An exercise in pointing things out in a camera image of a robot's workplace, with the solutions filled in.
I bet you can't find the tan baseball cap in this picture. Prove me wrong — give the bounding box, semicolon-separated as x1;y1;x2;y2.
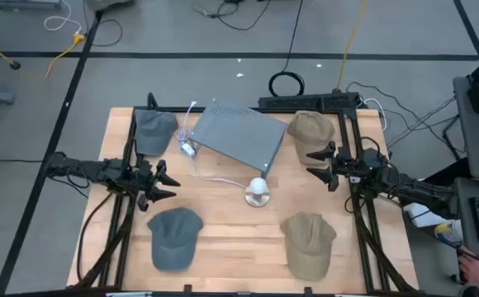
287;110;336;166
279;211;338;282

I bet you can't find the black floor cable loop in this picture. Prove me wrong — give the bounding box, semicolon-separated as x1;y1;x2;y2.
83;18;124;47

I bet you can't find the white printed can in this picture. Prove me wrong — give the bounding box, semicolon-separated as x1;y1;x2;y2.
434;220;466;248

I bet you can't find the white box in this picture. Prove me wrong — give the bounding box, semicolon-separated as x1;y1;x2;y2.
402;201;447;229

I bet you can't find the grey equipment base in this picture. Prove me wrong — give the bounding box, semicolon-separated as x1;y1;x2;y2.
0;0;63;10

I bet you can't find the yellow hanging cable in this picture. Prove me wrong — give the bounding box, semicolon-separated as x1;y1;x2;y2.
336;0;368;92

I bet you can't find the black perforated crossbar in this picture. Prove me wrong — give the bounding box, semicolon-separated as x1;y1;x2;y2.
258;91;360;113

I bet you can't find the grey perforated metal shelf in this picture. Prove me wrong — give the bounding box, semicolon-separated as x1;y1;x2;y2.
188;97;288;179

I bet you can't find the black hanging cable with coil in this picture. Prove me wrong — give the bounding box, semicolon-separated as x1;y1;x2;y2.
268;0;306;98

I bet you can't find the grey baseball cap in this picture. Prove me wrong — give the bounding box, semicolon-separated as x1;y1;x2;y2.
146;207;205;273
134;109;179;157

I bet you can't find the yellow floor cable with plug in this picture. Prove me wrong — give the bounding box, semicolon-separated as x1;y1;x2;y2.
44;32;87;80

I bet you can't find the black cable bundle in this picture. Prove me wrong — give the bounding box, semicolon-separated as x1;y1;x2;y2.
344;81;467;162

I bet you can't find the white lamp cord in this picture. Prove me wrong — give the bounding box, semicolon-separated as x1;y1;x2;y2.
175;101;249;191

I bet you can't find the white floor cable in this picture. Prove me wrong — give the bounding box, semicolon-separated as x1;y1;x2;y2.
43;0;83;34

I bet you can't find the white cable by crossbar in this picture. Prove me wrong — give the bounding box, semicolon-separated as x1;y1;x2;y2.
363;97;388;131

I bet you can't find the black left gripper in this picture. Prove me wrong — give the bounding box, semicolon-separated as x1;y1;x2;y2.
137;159;182;212

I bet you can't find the white light bulb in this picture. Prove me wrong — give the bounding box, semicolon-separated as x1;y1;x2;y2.
249;177;270;196

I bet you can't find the thin black floor cable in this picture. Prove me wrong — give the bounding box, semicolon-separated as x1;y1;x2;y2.
192;0;272;32

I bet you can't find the black aluminium table frame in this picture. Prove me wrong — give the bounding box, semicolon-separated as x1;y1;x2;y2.
68;92;420;295

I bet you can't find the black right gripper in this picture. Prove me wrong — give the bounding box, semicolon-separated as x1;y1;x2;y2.
306;141;363;192

